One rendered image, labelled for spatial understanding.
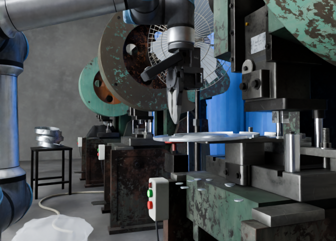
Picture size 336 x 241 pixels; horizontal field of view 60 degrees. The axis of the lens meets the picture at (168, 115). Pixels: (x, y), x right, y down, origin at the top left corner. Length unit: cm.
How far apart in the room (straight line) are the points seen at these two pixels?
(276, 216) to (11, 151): 64
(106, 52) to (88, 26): 562
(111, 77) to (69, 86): 531
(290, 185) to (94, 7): 59
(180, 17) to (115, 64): 137
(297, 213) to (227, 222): 22
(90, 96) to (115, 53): 172
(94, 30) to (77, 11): 704
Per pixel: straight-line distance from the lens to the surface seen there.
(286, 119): 96
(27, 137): 737
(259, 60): 94
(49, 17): 71
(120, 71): 212
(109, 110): 383
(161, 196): 102
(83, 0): 69
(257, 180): 84
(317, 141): 95
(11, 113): 84
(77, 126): 734
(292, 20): 60
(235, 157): 86
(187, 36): 79
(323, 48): 64
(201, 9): 175
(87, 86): 381
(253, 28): 99
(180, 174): 104
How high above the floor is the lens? 82
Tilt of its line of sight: 2 degrees up
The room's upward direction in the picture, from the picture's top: straight up
